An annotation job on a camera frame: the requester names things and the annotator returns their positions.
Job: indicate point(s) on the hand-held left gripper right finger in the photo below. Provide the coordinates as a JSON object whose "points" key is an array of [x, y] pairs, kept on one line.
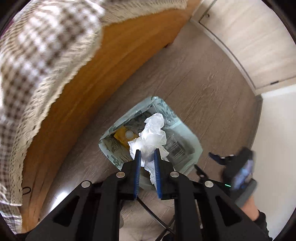
{"points": [[157, 173]]}

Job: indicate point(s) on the pale door panel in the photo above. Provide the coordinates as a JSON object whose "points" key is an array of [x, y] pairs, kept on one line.
{"points": [[254, 34]]}

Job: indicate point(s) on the patterned teal trash bin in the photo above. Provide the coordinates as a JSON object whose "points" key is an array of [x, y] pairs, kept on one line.
{"points": [[111, 147]]}

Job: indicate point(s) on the yellow wrapper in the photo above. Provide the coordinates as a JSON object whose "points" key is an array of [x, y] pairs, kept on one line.
{"points": [[120, 136]]}

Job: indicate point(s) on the person's right forearm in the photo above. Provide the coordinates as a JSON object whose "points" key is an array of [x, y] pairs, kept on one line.
{"points": [[253, 212]]}

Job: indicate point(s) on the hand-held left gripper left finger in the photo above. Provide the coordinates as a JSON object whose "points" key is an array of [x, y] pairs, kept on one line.
{"points": [[137, 173]]}

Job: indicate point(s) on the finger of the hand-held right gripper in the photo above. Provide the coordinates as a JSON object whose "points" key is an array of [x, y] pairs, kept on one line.
{"points": [[200, 172], [217, 158]]}

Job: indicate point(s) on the brown checked blanket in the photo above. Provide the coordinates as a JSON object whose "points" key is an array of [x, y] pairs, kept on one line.
{"points": [[46, 58]]}

